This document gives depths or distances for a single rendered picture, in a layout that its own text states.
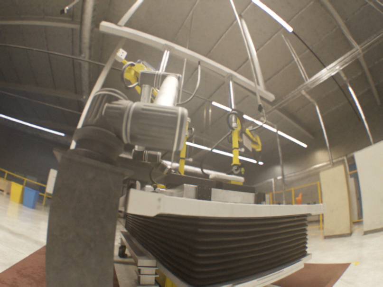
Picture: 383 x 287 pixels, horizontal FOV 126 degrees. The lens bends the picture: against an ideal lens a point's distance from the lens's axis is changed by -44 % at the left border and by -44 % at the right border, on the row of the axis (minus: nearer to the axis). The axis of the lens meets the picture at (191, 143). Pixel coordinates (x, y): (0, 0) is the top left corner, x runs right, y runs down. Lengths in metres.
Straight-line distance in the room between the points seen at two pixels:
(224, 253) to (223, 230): 0.12
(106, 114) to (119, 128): 0.08
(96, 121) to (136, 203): 0.36
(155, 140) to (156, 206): 0.26
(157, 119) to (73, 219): 0.49
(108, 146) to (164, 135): 0.23
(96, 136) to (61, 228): 0.36
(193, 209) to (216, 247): 0.23
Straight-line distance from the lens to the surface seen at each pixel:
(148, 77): 1.55
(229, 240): 0.91
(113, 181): 0.66
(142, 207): 0.66
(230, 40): 10.88
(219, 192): 1.34
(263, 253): 1.09
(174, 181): 1.37
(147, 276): 1.34
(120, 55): 1.84
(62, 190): 0.65
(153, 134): 0.71
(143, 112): 0.72
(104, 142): 0.71
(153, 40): 3.06
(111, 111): 0.75
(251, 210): 0.93
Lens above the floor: 0.76
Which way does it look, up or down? 25 degrees up
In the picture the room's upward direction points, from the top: 4 degrees clockwise
